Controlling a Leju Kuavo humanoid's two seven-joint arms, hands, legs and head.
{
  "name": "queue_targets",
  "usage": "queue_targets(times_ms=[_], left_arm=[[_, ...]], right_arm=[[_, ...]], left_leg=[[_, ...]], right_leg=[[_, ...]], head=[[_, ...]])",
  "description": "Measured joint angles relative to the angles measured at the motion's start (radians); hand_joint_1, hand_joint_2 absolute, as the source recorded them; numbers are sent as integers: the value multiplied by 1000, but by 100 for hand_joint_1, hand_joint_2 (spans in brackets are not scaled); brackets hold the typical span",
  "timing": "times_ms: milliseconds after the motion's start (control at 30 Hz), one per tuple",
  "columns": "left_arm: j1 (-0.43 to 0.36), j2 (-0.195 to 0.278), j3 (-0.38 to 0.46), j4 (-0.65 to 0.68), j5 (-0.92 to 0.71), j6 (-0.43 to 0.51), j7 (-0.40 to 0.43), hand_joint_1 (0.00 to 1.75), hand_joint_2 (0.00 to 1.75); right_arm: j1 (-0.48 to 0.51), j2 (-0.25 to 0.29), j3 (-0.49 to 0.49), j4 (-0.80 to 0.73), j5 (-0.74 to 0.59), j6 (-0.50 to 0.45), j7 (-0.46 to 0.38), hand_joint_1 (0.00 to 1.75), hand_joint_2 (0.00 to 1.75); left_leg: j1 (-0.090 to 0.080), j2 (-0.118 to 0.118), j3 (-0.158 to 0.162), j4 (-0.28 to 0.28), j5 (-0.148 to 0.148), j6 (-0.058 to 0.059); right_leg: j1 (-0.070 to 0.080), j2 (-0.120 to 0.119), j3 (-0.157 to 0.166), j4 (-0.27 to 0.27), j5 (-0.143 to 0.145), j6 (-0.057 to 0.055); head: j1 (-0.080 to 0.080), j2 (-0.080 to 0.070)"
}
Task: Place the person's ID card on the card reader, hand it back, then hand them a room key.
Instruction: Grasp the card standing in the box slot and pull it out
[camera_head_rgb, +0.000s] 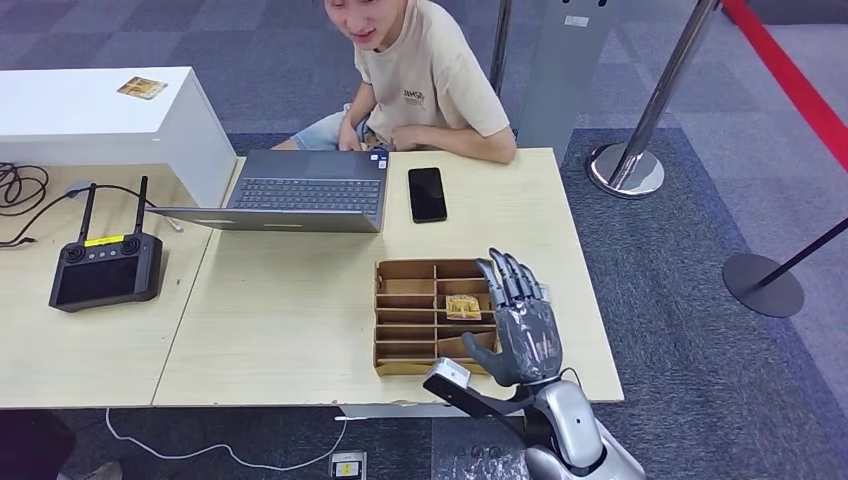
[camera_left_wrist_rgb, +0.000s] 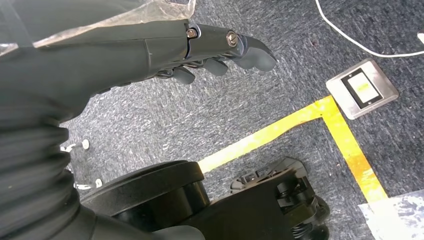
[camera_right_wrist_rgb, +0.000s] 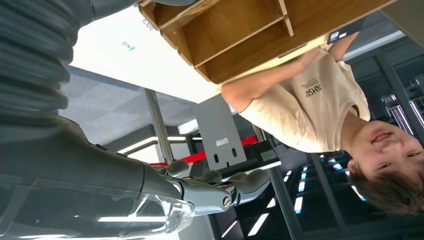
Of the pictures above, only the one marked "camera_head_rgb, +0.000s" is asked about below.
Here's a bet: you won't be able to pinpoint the person's left hand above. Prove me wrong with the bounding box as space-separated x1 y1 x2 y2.
390 124 425 152

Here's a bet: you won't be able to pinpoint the person's right hand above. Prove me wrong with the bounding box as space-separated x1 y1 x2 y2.
336 117 364 152

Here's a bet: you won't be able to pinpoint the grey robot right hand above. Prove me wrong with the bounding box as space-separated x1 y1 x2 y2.
461 248 564 389

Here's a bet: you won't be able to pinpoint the gold patterned card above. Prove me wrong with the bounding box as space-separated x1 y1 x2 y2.
117 76 170 102
445 294 484 323

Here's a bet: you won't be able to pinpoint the person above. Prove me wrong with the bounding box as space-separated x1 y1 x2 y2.
272 0 518 166
0 410 124 480

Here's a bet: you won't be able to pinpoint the black smartphone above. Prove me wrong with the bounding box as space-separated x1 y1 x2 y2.
407 166 448 225

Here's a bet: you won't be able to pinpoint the grey open laptop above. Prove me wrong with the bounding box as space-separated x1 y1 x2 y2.
145 149 391 234

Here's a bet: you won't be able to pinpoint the cardboard compartment organizer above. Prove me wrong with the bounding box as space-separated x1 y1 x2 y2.
372 258 501 378

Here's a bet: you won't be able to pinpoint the thin chrome pole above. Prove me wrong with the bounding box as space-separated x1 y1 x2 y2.
488 0 517 97

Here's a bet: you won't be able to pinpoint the grey kiosk panel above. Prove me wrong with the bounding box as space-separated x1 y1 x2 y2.
516 0 627 167

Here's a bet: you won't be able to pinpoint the steel floor socket plate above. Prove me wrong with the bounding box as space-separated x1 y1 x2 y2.
329 451 368 480

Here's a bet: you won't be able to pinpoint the white box cabinet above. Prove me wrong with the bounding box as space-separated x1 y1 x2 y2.
0 66 238 210

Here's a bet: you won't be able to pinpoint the black remote controller with antennas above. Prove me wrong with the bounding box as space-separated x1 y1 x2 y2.
48 176 165 314

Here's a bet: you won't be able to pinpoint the red barrier belt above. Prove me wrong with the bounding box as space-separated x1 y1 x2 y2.
722 0 848 170

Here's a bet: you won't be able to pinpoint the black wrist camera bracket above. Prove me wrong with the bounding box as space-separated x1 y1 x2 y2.
437 387 538 425

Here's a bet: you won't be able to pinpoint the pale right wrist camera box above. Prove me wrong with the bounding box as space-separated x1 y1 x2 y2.
423 357 473 407

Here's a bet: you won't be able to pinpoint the chrome stanchion post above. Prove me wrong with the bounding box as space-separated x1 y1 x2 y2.
586 0 723 199

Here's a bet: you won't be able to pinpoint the black stanchion post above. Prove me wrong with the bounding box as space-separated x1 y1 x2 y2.
722 218 848 319

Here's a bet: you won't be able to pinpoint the white floor cable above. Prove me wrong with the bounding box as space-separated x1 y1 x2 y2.
104 409 350 473

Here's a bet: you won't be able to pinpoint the thin black cable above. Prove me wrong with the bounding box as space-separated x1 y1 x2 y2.
0 182 185 250

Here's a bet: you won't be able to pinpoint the black coiled cable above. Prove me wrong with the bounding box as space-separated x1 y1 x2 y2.
0 162 51 218

